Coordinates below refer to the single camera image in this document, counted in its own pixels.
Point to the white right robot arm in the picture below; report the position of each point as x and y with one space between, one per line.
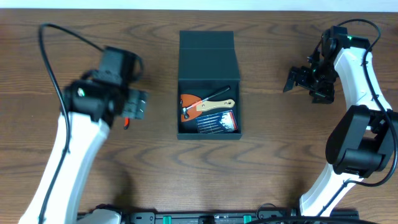
362 149

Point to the orange scraper wooden handle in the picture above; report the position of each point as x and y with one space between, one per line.
187 100

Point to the small black handled hammer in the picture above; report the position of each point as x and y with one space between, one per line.
213 95

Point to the blue screwdriver set case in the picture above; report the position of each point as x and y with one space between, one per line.
216 123

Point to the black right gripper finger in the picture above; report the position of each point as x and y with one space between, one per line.
321 98
290 79

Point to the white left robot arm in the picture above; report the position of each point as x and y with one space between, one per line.
88 107

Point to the red handled pliers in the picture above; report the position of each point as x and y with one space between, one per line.
126 123

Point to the dark green open box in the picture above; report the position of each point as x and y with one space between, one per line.
207 63

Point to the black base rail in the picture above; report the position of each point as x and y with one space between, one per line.
207 218

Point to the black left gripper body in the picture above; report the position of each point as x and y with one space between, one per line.
134 104

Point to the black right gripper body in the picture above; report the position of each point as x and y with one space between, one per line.
321 78

